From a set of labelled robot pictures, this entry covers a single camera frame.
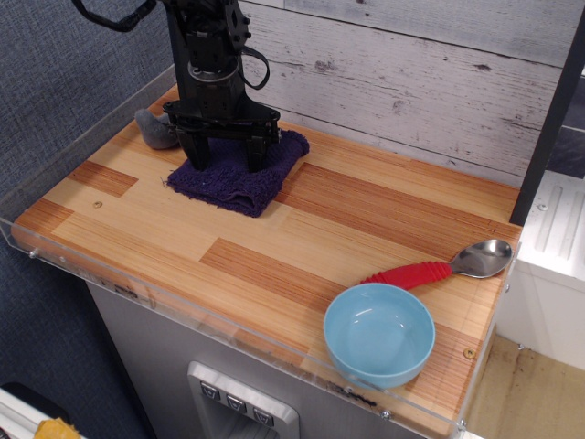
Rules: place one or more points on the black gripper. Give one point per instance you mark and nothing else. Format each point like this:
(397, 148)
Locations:
(216, 104)

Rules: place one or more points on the purple cloth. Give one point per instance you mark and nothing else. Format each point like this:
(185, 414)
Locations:
(227, 182)

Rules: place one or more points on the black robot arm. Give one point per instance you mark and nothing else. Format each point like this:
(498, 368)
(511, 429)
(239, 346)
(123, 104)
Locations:
(208, 40)

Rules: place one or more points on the white ribbed drain board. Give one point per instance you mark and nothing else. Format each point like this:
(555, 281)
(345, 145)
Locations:
(553, 235)

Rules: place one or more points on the grey plush elephant toy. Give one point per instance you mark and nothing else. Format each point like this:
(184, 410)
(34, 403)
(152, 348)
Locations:
(155, 130)

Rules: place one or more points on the grey toy fridge cabinet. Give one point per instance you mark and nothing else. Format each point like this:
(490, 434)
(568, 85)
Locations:
(252, 363)

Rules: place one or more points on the light blue plastic bowl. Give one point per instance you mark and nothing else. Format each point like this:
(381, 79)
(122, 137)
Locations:
(378, 335)

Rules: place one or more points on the silver dispenser button panel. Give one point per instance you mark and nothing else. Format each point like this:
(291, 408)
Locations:
(229, 408)

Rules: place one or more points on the black left vertical post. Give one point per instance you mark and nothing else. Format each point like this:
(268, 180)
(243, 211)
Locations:
(175, 22)

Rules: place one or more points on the black vertical post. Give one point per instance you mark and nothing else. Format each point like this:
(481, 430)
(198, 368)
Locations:
(175, 22)
(567, 84)

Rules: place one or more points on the clear acrylic guard rail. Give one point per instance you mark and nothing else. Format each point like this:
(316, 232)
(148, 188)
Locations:
(185, 287)

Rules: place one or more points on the red handled metal spoon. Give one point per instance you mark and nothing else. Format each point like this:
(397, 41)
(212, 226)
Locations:
(481, 260)

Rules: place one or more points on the black right vertical post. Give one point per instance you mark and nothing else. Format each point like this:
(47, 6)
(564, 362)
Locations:
(567, 84)

